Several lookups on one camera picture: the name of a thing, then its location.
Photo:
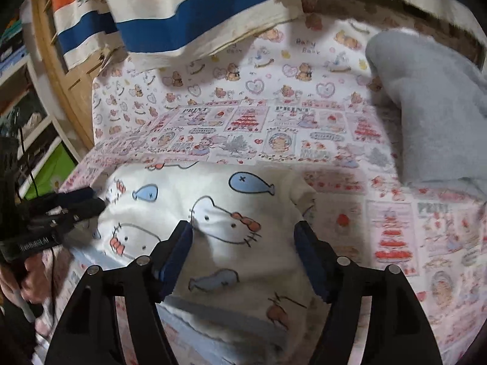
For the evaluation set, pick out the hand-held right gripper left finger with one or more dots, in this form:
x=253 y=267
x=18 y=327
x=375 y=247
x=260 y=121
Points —
x=179 y=251

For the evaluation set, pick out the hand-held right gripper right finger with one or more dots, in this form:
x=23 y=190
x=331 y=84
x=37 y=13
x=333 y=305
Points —
x=309 y=258

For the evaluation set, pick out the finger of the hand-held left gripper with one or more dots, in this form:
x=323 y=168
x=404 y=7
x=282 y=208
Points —
x=72 y=220
x=80 y=197

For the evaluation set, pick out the white cartoon print pants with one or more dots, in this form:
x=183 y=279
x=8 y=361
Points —
x=228 y=197

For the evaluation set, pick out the person's left forearm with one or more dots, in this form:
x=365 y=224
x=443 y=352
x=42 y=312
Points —
x=11 y=334

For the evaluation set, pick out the person's left hand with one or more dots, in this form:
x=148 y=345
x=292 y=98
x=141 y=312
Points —
x=38 y=281

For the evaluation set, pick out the green storage bin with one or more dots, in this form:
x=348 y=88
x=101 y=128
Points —
x=53 y=167

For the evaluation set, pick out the white shelf unit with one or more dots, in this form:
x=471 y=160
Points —
x=49 y=123

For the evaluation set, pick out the pink printed bed sheet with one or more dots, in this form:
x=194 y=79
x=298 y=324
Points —
x=266 y=129

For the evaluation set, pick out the grey cloth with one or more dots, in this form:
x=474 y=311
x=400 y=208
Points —
x=430 y=114

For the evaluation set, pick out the striped curtain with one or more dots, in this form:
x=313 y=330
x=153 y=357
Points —
x=198 y=11

